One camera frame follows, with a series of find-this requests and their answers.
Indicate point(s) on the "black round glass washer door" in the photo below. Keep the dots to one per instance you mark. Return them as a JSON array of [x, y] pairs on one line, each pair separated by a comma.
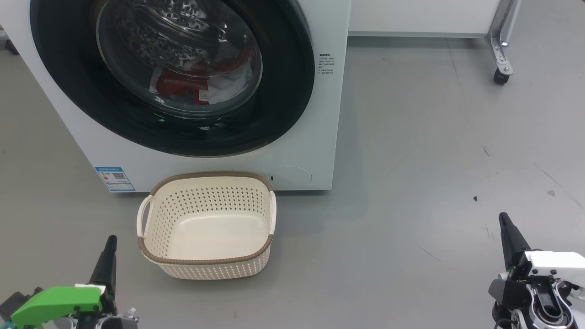
[[283, 91]]

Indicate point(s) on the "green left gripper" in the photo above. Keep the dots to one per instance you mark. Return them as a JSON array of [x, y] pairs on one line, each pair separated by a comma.
[[55, 304]]

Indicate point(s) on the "blue energy label sticker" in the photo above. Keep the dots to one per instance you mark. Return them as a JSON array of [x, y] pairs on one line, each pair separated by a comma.
[[114, 179]]

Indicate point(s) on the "red Bulls print garment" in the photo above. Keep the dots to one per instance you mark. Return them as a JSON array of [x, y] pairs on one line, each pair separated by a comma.
[[178, 84]]

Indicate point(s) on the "white front-load washing machine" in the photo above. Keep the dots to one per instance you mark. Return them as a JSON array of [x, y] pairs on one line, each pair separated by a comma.
[[329, 114]]

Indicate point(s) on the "red garment white stripes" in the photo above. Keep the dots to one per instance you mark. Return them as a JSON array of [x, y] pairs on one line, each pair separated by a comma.
[[228, 89]]

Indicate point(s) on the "white partition panel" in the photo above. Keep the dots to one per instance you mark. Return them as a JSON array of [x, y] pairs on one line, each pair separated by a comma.
[[411, 16]]

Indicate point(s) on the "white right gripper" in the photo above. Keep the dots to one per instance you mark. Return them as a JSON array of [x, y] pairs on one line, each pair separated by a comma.
[[557, 262]]

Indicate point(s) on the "cream perforated laundry basket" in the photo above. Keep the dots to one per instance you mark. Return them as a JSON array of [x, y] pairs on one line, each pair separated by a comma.
[[215, 237]]

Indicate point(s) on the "silver metal panel leg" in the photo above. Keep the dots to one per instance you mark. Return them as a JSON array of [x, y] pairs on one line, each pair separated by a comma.
[[500, 50]]

